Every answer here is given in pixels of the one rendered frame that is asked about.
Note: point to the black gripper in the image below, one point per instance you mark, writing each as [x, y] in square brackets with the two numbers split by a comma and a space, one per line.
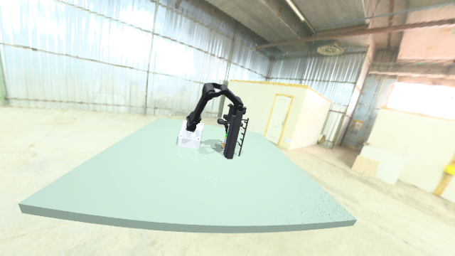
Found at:
[225, 123]

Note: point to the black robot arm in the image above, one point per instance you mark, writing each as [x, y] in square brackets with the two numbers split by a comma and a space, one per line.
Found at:
[209, 93]

